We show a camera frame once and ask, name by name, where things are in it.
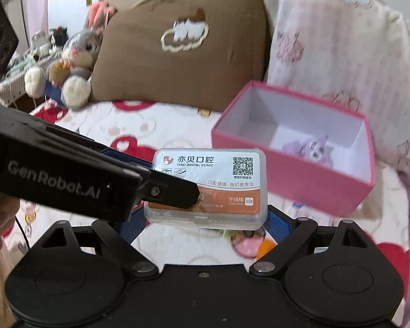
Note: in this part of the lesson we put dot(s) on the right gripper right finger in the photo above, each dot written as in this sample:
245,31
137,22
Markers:
291,234

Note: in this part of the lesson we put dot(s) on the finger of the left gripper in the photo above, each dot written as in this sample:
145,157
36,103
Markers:
168,190
123,157

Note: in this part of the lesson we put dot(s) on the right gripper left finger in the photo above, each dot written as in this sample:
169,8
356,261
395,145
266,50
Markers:
115,243

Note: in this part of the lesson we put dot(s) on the orange makeup sponge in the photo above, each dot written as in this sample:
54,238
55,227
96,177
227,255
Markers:
265,247

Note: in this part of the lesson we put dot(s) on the dental floss pick box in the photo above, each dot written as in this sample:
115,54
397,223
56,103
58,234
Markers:
232,184

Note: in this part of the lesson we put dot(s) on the bear print blanket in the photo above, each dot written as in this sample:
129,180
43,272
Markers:
316,276

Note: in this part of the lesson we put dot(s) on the pink cardboard box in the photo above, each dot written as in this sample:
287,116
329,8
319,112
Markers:
267,117

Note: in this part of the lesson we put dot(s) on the purple plush toy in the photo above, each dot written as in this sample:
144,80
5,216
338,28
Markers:
311,150

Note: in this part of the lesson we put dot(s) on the grey bunny plush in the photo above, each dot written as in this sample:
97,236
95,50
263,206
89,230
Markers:
66,80

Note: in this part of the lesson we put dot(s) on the cluttered bedside table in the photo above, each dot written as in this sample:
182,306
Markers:
45,48

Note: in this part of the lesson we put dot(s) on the brown pillow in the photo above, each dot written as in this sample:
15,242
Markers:
198,53

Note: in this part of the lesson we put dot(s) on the pink checkered pillow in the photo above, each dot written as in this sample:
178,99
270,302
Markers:
353,53

